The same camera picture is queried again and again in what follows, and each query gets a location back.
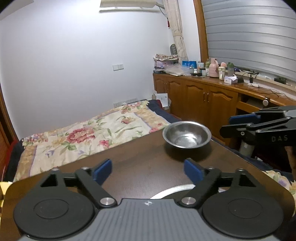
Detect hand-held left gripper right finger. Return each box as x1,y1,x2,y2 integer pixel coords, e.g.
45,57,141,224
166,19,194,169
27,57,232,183
178,158,256,208

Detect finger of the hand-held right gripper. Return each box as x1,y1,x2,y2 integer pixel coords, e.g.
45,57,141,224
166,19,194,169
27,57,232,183
219,116,296,139
229,105,296,127

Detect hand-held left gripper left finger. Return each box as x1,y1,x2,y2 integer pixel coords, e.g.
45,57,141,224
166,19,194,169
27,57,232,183
40,159,117,208

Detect small steel bowl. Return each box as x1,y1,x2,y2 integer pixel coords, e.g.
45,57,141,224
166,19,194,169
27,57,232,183
162,121,211,148

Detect clear plastic bottle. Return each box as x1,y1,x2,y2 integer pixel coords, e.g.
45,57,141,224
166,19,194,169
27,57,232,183
239,138,255,159

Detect floral blanket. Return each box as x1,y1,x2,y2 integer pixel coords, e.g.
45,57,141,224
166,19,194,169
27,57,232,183
264,170,296,196
13,100,171,182

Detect wooden cabinet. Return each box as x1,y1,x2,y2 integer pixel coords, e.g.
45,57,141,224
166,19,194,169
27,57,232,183
153,72,296,145

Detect pink thermos jug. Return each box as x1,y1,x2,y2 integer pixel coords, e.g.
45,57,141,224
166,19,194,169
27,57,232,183
208,58,219,77

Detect dark blue bedding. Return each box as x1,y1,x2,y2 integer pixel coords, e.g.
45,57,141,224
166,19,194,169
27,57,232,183
147,99,183,126

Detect white paper bag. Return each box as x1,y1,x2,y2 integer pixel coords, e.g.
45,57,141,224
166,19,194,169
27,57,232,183
151,92,169,109

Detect clear plastic bag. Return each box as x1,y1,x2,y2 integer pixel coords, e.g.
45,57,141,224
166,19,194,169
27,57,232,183
165,65,193,76

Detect grey window blinds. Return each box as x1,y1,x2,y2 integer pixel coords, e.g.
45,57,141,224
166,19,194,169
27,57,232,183
201,0,296,82

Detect folded floral cloth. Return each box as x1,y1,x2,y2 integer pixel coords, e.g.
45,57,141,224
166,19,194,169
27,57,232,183
153,53,179,62

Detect beige patterned curtain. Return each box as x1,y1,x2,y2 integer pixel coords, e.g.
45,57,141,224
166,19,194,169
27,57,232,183
162,0,188,61

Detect white air conditioner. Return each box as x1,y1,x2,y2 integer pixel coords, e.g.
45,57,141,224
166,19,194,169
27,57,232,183
99,0,162,12

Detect row of wall outlets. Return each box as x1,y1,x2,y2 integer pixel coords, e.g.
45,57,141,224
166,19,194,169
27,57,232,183
113,99,139,107

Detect wooden window frame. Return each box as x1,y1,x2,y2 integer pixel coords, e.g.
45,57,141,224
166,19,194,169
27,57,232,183
193,0,211,64

